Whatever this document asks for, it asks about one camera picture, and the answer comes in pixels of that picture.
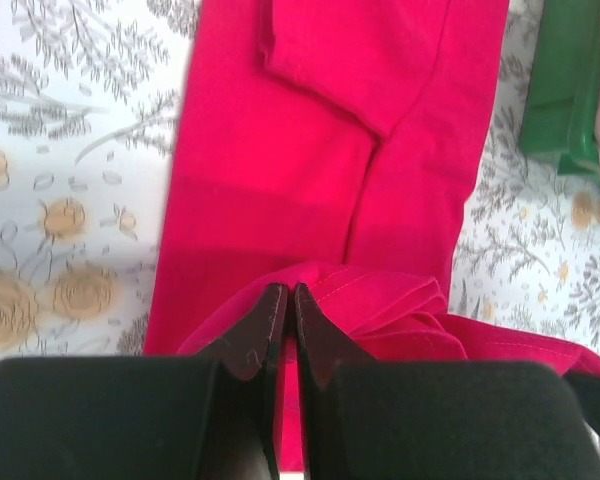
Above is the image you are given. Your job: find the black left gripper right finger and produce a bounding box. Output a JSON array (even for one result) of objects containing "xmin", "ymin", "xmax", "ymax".
[{"xmin": 294, "ymin": 284, "xmax": 600, "ymax": 479}]

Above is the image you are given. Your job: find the magenta t shirt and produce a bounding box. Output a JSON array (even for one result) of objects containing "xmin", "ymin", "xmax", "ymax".
[{"xmin": 143, "ymin": 0, "xmax": 600, "ymax": 474}]

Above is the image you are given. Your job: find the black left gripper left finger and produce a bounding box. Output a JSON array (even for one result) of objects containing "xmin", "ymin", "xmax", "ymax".
[{"xmin": 0, "ymin": 284, "xmax": 288, "ymax": 479}]

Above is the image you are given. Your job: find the green plastic bin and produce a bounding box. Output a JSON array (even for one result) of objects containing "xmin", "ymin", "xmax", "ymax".
[{"xmin": 518, "ymin": 0, "xmax": 600, "ymax": 183}]

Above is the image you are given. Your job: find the floral patterned table mat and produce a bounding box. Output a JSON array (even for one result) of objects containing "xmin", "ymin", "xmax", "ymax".
[{"xmin": 0, "ymin": 1, "xmax": 600, "ymax": 357}]

